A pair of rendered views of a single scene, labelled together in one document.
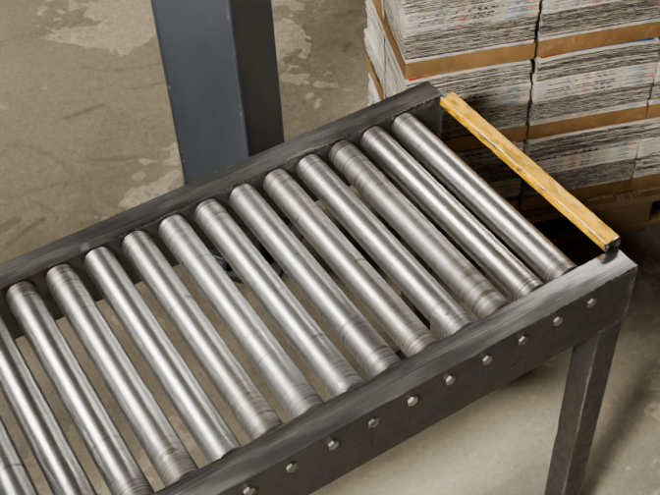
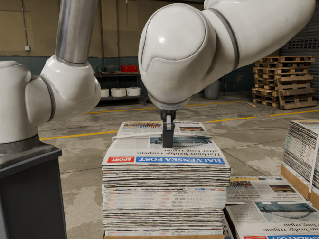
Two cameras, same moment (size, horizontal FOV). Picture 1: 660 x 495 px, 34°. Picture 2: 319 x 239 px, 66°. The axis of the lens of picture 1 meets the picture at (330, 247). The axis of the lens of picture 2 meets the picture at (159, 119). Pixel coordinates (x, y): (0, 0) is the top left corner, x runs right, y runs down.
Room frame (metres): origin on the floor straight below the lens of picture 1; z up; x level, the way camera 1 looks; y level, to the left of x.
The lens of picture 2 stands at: (1.33, -0.34, 1.29)
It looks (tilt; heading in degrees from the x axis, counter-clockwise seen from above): 14 degrees down; 9
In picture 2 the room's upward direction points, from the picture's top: straight up
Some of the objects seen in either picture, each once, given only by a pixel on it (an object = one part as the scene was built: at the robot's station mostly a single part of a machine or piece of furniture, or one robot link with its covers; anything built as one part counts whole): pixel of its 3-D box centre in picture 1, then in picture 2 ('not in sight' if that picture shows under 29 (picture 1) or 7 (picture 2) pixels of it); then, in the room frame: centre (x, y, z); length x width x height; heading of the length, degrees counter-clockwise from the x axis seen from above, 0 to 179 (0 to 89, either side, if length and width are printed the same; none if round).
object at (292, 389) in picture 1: (236, 313); not in sight; (1.05, 0.15, 0.77); 0.47 x 0.05 x 0.05; 29
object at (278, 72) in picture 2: not in sight; (281, 80); (8.66, -2.64, 0.65); 1.33 x 0.94 x 1.30; 123
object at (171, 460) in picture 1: (117, 371); not in sight; (0.96, 0.32, 0.77); 0.47 x 0.05 x 0.05; 29
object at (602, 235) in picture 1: (524, 165); not in sight; (1.30, -0.33, 0.81); 0.43 x 0.03 x 0.02; 29
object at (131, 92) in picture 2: not in sight; (111, 85); (7.63, 1.96, 0.55); 1.80 x 0.70 x 1.09; 119
